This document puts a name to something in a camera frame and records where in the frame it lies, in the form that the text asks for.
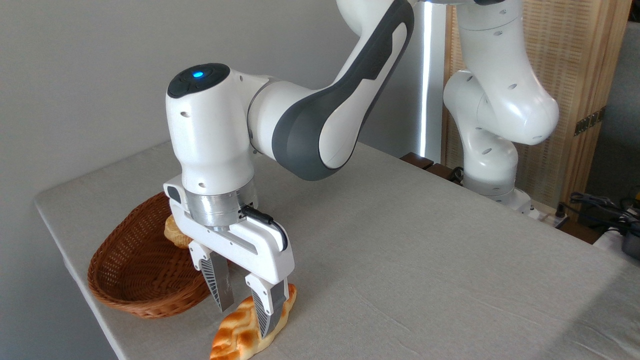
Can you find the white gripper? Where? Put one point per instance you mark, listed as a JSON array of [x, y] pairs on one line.
[[265, 257]]

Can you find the braided golden bread loaf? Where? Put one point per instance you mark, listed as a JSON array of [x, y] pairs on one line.
[[235, 330]]

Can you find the white Franka Panda arm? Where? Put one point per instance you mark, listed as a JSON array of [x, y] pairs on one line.
[[210, 130]]

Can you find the round pale bread bun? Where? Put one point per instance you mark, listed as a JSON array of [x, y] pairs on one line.
[[175, 235]]

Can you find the brown wicker basket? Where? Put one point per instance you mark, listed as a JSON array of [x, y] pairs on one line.
[[130, 270]]

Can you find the grey tablecloth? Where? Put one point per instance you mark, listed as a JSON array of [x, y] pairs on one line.
[[400, 260]]

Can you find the dark brown wooden block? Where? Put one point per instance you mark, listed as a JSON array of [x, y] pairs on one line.
[[417, 160]]

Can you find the white power strip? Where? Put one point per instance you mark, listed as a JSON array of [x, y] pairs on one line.
[[547, 216]]

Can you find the metal screen hinge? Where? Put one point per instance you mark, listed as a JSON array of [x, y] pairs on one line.
[[590, 121]]

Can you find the dark grey device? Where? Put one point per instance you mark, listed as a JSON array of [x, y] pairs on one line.
[[632, 245]]

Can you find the wooden bamboo folding screen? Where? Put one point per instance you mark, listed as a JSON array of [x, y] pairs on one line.
[[575, 50]]

